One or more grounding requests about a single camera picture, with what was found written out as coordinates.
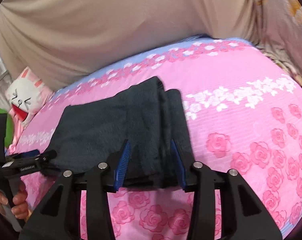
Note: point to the pink rose print bedsheet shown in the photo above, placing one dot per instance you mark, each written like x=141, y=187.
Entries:
x=235, y=140

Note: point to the pale floral blanket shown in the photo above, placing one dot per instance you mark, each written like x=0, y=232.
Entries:
x=285, y=25

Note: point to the dark grey pants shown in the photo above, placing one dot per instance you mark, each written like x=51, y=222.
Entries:
x=116, y=130

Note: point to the cartoon rabbit pillow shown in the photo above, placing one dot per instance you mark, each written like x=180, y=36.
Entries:
x=26, y=97

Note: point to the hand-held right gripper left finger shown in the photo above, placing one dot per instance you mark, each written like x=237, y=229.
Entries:
x=122, y=162

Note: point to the person's left hand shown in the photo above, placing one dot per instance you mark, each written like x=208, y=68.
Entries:
x=20, y=202

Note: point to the green plush object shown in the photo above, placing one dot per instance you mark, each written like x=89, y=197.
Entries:
x=9, y=127

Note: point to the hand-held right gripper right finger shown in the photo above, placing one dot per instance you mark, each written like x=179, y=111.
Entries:
x=178, y=162

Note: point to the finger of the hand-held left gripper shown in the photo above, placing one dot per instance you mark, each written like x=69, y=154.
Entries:
x=49, y=155
x=31, y=153

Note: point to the beige cloth cover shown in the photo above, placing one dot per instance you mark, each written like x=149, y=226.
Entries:
x=103, y=30

